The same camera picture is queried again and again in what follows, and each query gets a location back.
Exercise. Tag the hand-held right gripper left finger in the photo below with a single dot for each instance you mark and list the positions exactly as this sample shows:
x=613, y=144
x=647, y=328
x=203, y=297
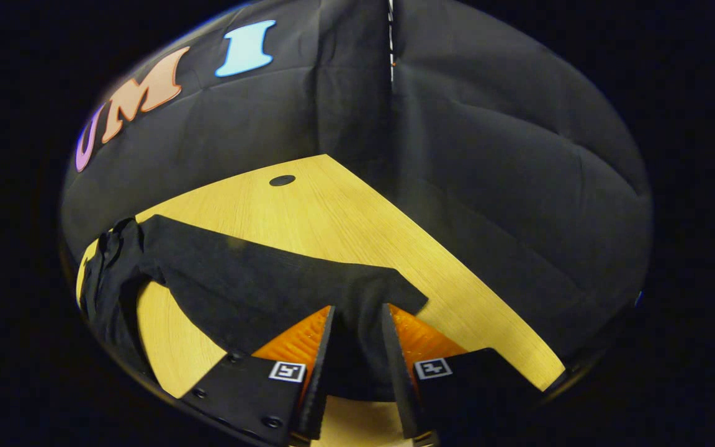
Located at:
x=320, y=372

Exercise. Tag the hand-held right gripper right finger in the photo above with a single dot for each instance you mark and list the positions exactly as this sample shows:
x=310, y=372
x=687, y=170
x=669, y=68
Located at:
x=398, y=372

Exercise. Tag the black button-up shirt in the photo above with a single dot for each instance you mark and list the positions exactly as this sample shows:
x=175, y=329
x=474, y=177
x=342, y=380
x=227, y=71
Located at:
x=258, y=279

